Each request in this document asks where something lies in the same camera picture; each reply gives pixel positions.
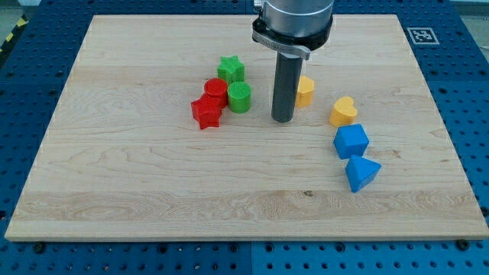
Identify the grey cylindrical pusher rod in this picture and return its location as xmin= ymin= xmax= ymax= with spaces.
xmin=271 ymin=53 xmax=303 ymax=123

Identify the yellow hexagon block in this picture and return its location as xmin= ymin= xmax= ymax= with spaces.
xmin=295 ymin=76 xmax=315 ymax=108

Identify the yellow heart block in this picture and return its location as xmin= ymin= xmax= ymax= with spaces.
xmin=329 ymin=96 xmax=358 ymax=128

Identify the green cylinder block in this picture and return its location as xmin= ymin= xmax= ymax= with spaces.
xmin=228 ymin=82 xmax=251 ymax=113

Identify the green star block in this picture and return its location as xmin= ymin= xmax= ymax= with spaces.
xmin=217 ymin=55 xmax=245 ymax=84

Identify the red cylinder block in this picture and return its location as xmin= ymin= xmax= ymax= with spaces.
xmin=204 ymin=78 xmax=228 ymax=108

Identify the red star block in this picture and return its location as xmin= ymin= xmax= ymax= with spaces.
xmin=190 ymin=94 xmax=222 ymax=130

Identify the blue cube block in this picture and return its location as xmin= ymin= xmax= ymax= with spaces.
xmin=333 ymin=124 xmax=370 ymax=160

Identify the blue triangle block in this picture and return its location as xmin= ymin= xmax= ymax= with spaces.
xmin=345 ymin=155 xmax=382 ymax=193

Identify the white fiducial marker tag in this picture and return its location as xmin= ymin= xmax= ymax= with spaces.
xmin=407 ymin=27 xmax=439 ymax=45

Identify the wooden board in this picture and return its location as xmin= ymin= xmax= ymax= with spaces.
xmin=5 ymin=15 xmax=488 ymax=242

